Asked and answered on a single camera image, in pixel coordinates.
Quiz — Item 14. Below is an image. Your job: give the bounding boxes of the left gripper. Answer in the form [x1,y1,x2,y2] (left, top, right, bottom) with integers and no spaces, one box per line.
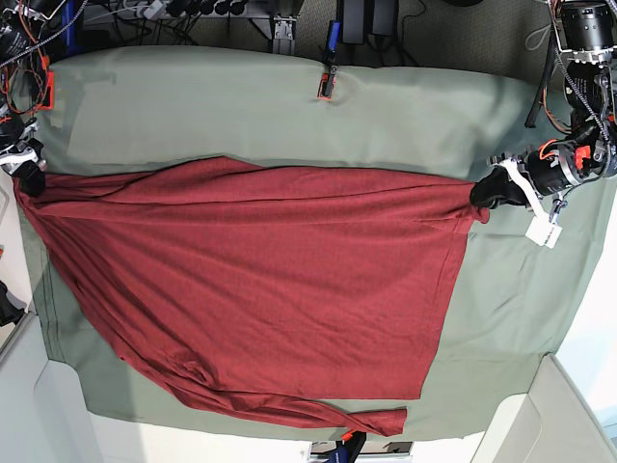
[469,142,594,223]

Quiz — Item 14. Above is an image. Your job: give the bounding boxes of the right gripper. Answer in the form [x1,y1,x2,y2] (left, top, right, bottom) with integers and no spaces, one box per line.
[1,115,46,197]

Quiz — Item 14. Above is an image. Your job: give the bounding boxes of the red long-sleeve T-shirt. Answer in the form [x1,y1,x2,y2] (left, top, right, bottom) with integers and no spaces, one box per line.
[15,157,489,436]

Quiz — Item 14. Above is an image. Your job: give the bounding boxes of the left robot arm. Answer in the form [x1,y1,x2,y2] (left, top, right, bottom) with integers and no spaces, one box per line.
[469,1,616,224]

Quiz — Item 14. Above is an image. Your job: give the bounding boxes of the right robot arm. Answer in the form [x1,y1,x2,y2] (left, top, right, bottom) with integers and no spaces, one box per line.
[1,1,88,197]

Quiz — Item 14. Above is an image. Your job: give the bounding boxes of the orange black clamp top left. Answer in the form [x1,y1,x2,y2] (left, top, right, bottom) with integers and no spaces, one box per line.
[38,56,55,111]

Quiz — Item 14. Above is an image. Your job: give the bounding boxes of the orange black clamp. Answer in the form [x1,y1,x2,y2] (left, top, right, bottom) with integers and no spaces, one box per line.
[317,20,340,100]
[38,56,55,111]
[329,431,366,463]

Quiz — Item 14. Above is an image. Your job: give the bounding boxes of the green table cloth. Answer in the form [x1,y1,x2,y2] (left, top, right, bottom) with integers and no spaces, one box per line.
[38,46,616,441]

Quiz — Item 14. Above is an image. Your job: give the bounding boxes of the black object left edge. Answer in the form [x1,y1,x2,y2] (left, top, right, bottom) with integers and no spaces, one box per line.
[0,282,25,327]

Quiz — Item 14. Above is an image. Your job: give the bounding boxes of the orange black clamp top middle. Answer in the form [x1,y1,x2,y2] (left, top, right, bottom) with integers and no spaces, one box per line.
[317,20,340,100]

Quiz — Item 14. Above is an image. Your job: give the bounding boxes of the white power strip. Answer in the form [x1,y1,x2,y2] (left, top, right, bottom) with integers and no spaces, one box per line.
[116,0,168,20]

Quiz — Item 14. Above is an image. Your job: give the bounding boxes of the black power adapter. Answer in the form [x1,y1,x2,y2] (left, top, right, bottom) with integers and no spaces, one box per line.
[336,0,399,45]

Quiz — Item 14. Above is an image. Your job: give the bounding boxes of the orange black clamp bottom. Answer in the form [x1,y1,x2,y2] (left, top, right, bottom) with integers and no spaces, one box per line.
[329,431,366,463]

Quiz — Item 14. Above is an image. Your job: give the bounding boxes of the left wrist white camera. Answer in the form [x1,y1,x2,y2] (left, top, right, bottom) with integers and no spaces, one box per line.
[525,216,562,249]

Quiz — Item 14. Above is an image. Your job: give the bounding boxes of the white coiled cable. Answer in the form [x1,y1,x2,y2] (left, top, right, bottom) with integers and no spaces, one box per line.
[523,23,553,51]

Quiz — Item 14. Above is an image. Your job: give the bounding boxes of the metal table leg bracket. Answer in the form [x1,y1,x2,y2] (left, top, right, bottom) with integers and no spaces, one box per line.
[272,17,296,56]

